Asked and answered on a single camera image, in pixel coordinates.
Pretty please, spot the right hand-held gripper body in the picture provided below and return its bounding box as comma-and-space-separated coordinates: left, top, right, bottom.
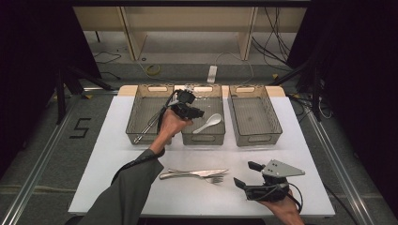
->
243, 158, 306, 203

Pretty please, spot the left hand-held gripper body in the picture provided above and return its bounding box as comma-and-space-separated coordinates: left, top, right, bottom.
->
169, 83, 196, 121

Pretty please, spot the metal fork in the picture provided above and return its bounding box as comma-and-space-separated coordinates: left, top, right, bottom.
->
167, 168, 225, 185

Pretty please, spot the grey mesh plastic bin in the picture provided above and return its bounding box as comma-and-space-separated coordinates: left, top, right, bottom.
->
227, 83, 283, 147
125, 83, 176, 145
181, 83, 226, 146

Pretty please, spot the person's left hand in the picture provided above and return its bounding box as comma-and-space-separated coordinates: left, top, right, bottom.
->
155, 107, 193, 143

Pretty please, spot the person's right hand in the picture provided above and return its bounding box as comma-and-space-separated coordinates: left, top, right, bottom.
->
257, 197, 302, 221

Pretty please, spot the white power strip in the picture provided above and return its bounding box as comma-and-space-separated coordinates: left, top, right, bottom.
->
207, 65, 218, 84

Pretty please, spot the yellow tape roll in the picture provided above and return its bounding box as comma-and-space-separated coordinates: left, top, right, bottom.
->
145, 64, 162, 77

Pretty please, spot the white table cover sheet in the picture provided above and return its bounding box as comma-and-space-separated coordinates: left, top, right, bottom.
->
68, 95, 336, 218

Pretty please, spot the wooden shelf unit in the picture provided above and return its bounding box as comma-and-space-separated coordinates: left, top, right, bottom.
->
72, 6, 308, 62

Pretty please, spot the black metal stand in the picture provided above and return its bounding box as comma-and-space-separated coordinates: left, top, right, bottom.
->
268, 59, 323, 123
54, 64, 115, 126

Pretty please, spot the black curtain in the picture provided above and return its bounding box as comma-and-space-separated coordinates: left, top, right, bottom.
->
285, 0, 398, 218
0, 0, 101, 179

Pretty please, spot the right hand-held gripper black cable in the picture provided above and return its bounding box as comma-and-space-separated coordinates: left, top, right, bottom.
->
249, 182, 304, 214

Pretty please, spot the hand-held gripper black cable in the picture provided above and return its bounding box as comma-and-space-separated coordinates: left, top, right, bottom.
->
111, 89, 183, 186
249, 182, 304, 214

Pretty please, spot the aluminium floor rail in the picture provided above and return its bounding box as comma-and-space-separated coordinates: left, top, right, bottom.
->
0, 93, 84, 225
82, 86, 121, 96
304, 111, 372, 225

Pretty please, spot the left hand-held gripper black cable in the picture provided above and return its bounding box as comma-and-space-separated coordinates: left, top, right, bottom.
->
111, 89, 183, 186

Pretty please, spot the white power strip cable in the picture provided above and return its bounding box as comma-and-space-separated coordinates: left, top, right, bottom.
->
215, 51, 255, 85

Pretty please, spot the thin black floor cable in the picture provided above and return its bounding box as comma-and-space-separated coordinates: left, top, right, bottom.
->
93, 51, 122, 82

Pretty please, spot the black cable bundle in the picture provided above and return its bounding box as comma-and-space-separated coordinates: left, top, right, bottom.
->
252, 7, 299, 72

